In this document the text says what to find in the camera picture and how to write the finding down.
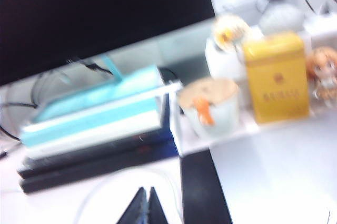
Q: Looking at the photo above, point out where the black desk mat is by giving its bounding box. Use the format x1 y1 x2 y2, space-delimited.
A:
180 147 234 224

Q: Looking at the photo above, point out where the white desk gadget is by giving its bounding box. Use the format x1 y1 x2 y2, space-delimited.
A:
302 0 337 37

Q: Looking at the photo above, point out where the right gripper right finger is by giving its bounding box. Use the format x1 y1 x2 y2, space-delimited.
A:
147 186 170 224

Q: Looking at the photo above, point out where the white book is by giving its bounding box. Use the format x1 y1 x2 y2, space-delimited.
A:
25 110 164 160

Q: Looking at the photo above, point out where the sunflower plush toy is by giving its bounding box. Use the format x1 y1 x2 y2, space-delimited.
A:
212 14 253 51

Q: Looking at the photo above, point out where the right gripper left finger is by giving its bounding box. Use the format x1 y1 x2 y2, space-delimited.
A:
115 186 147 224

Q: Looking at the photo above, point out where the black power cable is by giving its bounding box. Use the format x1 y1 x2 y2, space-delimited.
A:
67 57 114 76

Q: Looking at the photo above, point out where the black AOC monitor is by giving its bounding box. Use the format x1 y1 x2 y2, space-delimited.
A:
0 0 216 87

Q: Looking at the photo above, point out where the yellow tin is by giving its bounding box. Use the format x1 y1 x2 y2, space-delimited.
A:
242 31 311 124

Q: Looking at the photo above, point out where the white tall container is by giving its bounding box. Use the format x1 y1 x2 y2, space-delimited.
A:
205 36 247 80

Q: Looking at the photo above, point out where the white cup cork lid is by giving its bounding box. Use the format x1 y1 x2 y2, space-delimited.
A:
176 77 241 139

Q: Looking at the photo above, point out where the white charging cable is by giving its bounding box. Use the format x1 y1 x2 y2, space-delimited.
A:
72 167 184 224

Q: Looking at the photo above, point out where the orange haired figurine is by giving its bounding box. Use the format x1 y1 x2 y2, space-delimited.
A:
305 46 337 109

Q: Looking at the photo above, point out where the white desk shelf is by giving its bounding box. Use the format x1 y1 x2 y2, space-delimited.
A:
168 23 337 156

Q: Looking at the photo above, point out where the teal book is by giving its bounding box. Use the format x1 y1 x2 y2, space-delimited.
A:
19 94 160 147

